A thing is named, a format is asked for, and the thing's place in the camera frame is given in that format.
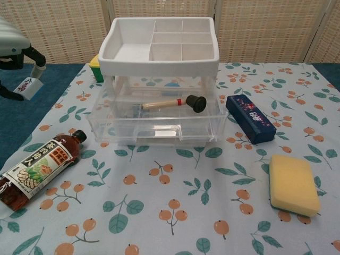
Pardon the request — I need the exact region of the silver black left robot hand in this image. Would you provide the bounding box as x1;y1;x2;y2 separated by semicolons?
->
0;15;47;102

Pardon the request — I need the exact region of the small white card pack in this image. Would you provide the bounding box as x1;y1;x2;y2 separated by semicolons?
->
13;76;44;101

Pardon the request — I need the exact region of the clear plastic drawer with tile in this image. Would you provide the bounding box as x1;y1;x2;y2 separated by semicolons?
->
84;87;230;146

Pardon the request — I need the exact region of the teal table cover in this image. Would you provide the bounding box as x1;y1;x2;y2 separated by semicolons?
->
0;62;340;171

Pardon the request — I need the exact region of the green container with yellow lid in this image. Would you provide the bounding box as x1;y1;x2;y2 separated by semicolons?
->
88;54;105;83

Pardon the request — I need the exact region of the brown tea bottle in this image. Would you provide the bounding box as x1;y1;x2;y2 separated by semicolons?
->
0;129;88;212

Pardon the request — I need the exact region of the small wooden plunger black cup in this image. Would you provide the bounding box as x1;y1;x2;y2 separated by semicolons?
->
141;95;208;114

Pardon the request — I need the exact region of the floral fruit print tablecloth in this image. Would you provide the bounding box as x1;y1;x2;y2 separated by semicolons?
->
0;62;340;255

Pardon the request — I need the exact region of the dark blue floral box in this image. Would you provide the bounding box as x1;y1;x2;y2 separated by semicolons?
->
225;94;277;146

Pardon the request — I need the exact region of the bamboo folding screen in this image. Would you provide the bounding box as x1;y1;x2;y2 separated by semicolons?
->
0;0;340;65

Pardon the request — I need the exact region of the yellow sponge with green base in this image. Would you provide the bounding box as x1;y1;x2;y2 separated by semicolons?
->
268;155;321;217

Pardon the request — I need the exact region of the white plastic drawer organizer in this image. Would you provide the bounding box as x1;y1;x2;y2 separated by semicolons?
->
98;16;221;147

